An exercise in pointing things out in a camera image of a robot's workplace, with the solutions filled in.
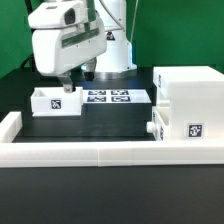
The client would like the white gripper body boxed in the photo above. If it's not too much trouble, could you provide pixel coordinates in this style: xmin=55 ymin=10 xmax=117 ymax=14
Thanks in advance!
xmin=28 ymin=0 xmax=107 ymax=76

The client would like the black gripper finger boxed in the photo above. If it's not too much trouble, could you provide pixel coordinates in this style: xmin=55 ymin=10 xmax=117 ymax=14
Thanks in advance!
xmin=84 ymin=62 xmax=96 ymax=81
xmin=58 ymin=72 xmax=74 ymax=92

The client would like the white drawer tray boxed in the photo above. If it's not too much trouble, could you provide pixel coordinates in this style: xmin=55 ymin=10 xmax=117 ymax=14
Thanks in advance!
xmin=146 ymin=106 xmax=169 ymax=141
xmin=30 ymin=87 xmax=83 ymax=117

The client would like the white front drawer tray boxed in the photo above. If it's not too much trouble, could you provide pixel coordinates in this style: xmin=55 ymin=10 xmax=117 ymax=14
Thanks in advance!
xmin=146 ymin=106 xmax=169 ymax=141

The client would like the white drawer cabinet box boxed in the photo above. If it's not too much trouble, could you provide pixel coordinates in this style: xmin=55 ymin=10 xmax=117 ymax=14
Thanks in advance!
xmin=153 ymin=66 xmax=224 ymax=141

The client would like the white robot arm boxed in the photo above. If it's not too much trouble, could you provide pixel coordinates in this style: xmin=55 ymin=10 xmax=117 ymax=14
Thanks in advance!
xmin=28 ymin=0 xmax=136 ymax=93

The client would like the white U-shaped border fence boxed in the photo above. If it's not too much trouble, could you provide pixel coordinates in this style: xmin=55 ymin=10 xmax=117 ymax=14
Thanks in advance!
xmin=0 ymin=112 xmax=224 ymax=168

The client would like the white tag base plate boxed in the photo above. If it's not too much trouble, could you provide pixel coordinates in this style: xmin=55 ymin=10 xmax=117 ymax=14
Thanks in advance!
xmin=83 ymin=89 xmax=151 ymax=104

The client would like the white thin cable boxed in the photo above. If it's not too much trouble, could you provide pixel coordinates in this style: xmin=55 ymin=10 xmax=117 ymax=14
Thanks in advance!
xmin=129 ymin=0 xmax=140 ymax=44

